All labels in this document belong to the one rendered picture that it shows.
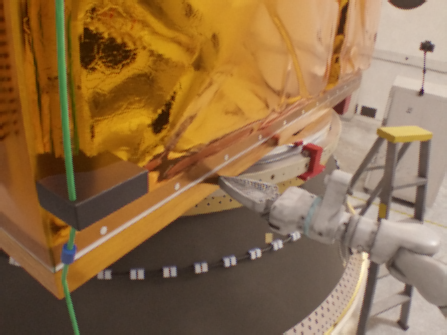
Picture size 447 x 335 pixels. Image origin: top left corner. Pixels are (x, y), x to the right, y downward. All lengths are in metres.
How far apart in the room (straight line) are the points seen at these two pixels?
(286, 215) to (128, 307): 0.50
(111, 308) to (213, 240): 0.31
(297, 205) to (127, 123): 0.33
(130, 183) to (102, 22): 0.16
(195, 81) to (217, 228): 0.53
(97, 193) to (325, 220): 0.37
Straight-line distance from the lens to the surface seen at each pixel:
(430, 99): 4.43
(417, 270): 0.57
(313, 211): 0.58
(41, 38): 0.34
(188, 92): 0.43
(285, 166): 0.92
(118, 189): 0.34
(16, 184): 0.40
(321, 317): 1.21
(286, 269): 1.05
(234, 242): 0.92
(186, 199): 0.59
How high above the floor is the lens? 2.09
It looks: 26 degrees down
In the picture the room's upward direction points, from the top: 6 degrees clockwise
